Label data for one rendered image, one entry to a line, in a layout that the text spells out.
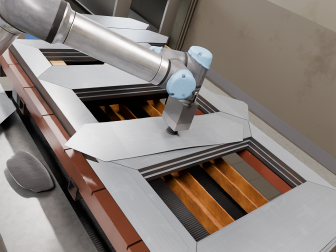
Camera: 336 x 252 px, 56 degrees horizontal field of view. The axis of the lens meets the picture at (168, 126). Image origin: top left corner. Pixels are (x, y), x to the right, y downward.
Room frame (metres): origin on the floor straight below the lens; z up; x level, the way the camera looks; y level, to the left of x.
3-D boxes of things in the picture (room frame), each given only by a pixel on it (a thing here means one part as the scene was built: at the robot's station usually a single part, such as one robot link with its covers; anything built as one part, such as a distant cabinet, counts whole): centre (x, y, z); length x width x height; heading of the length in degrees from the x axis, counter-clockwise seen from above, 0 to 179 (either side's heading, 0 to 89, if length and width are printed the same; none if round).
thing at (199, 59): (0.92, -0.02, 1.12); 0.09 x 0.08 x 0.11; 115
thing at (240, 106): (1.54, -0.25, 0.77); 0.45 x 0.20 x 0.04; 49
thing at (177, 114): (0.93, -0.03, 0.97); 0.10 x 0.09 x 0.16; 133
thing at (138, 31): (1.81, 0.53, 0.82); 0.80 x 0.40 x 0.06; 139
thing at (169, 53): (0.87, 0.06, 1.12); 0.11 x 0.11 x 0.08; 25
